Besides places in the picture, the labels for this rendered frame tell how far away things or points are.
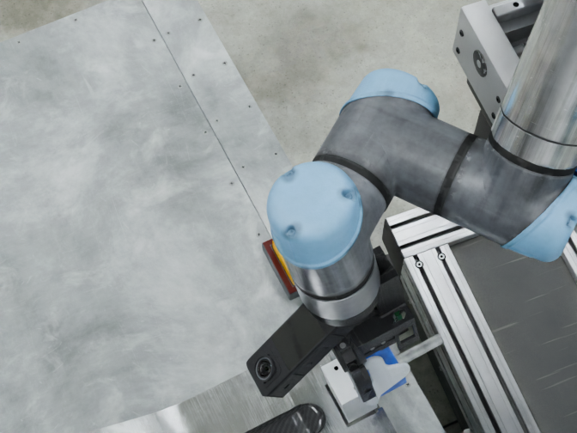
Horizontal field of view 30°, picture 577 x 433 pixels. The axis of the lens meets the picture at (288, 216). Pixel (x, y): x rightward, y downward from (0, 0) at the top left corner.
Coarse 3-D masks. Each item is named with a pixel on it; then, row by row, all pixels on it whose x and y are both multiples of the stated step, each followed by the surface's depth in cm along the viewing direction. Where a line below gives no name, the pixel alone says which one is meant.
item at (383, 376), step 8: (368, 360) 106; (376, 360) 106; (368, 368) 106; (376, 368) 107; (384, 368) 108; (392, 368) 108; (400, 368) 109; (408, 368) 109; (376, 376) 108; (384, 376) 109; (392, 376) 109; (400, 376) 110; (376, 384) 109; (384, 384) 109; (392, 384) 110; (376, 392) 109; (384, 392) 110; (368, 400) 108; (376, 400) 110
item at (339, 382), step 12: (420, 348) 116; (432, 348) 116; (336, 360) 115; (384, 360) 115; (396, 360) 115; (408, 360) 116; (324, 372) 114; (336, 372) 114; (336, 384) 113; (348, 384) 113; (396, 384) 115; (336, 396) 114; (348, 396) 112; (348, 408) 113; (360, 408) 115; (372, 408) 116; (348, 420) 116
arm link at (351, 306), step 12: (372, 276) 93; (372, 288) 94; (312, 300) 93; (336, 300) 97; (348, 300) 92; (360, 300) 93; (372, 300) 95; (312, 312) 96; (324, 312) 94; (336, 312) 94; (348, 312) 94; (360, 312) 95
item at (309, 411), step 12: (300, 408) 118; (312, 408) 119; (276, 420) 118; (288, 420) 118; (300, 420) 118; (312, 420) 118; (324, 420) 118; (252, 432) 118; (264, 432) 118; (276, 432) 118; (288, 432) 118; (300, 432) 118; (312, 432) 117
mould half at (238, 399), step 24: (240, 384) 120; (312, 384) 120; (168, 408) 119; (192, 408) 119; (216, 408) 119; (240, 408) 119; (264, 408) 119; (288, 408) 119; (336, 408) 118; (96, 432) 114; (120, 432) 115; (144, 432) 116; (168, 432) 117; (192, 432) 118; (216, 432) 118; (240, 432) 118; (336, 432) 117; (360, 432) 117; (384, 432) 117
